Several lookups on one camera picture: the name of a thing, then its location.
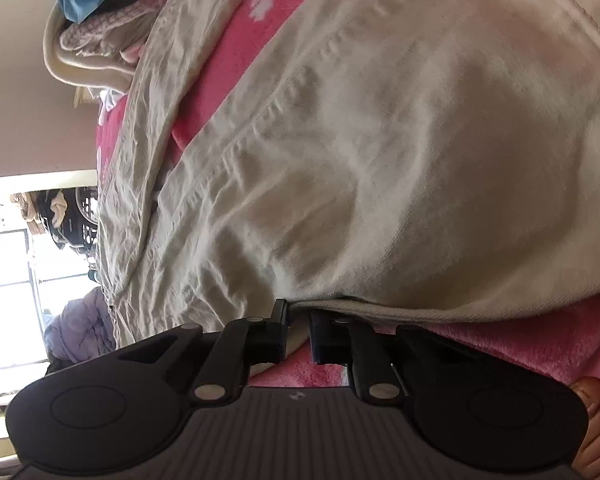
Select heap of light clothes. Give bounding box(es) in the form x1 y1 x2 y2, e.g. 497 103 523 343
10 190 73 236

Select beige pants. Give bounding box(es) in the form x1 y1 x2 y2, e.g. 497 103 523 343
97 0 600 361

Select bright window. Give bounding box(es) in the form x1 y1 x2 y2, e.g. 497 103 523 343
0 175 98 401

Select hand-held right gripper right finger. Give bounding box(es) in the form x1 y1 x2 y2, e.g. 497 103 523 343
310 311 473 403

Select pink tweed garment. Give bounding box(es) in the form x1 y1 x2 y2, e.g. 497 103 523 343
60 0 156 58

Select black wheelchair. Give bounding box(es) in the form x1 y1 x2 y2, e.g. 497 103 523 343
35 187 100 281

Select pink floral blanket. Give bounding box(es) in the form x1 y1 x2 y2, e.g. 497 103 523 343
96 0 600 396

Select cream coat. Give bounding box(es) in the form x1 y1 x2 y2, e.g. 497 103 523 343
44 7 136 93

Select white cloth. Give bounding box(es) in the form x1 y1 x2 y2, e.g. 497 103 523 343
99 89 126 111

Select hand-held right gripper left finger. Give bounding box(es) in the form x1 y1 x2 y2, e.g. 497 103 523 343
117 299 289 407

